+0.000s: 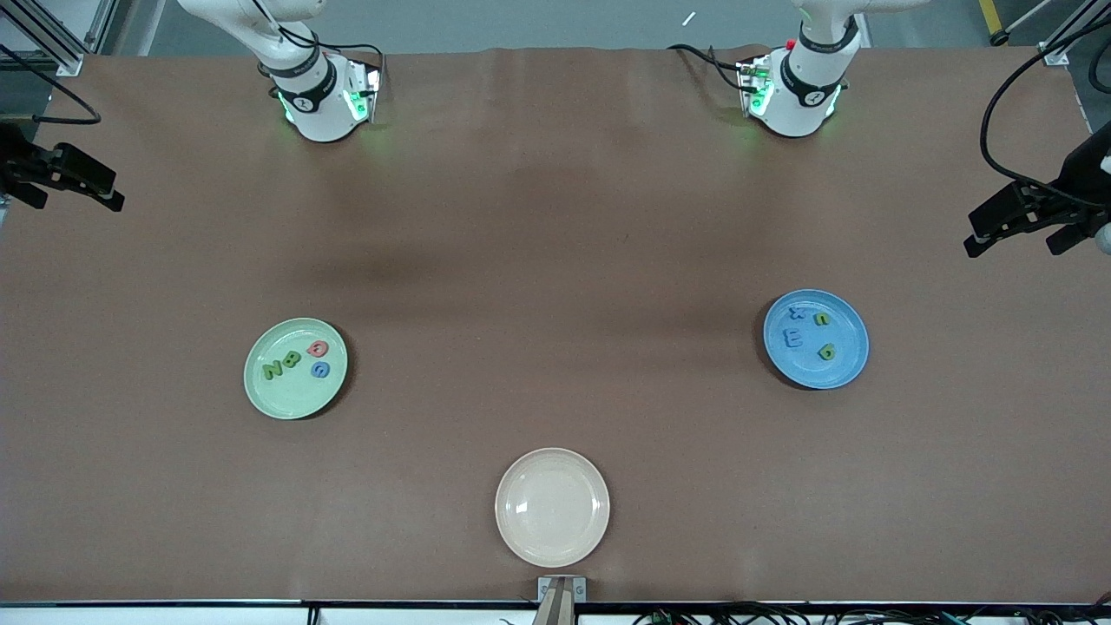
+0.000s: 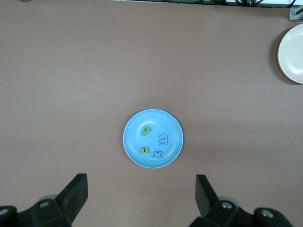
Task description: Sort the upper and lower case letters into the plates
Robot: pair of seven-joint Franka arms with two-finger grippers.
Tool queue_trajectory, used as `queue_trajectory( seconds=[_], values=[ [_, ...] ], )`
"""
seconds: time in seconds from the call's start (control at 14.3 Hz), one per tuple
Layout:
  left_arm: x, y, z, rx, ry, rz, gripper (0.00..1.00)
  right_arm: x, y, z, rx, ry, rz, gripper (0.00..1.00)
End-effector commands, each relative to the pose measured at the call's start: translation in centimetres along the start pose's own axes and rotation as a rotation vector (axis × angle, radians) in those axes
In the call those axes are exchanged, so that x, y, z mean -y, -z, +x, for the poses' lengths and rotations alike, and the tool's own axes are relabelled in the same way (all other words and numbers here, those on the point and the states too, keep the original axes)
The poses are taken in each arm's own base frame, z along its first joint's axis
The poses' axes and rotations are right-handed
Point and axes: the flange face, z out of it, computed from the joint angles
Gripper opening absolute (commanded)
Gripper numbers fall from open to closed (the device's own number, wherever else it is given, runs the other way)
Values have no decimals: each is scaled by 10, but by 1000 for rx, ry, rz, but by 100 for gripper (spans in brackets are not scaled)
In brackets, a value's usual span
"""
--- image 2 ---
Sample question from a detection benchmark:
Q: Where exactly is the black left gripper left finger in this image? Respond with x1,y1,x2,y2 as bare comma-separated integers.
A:
0,174,89,227

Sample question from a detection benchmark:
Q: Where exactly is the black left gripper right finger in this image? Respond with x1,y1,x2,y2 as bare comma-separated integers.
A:
189,174,294,227

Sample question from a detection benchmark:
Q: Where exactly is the blue plate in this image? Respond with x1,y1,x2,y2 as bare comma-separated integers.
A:
123,108,184,169

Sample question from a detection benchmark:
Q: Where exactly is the brown table cover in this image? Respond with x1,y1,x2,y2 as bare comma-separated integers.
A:
0,0,303,227

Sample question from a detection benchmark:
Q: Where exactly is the cream plate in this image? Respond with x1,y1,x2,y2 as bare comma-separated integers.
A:
277,23,303,84

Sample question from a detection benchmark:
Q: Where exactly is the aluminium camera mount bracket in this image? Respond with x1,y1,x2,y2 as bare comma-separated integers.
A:
288,6,303,22

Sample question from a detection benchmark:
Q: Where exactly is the black cable bundle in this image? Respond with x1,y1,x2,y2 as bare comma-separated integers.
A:
208,0,303,8

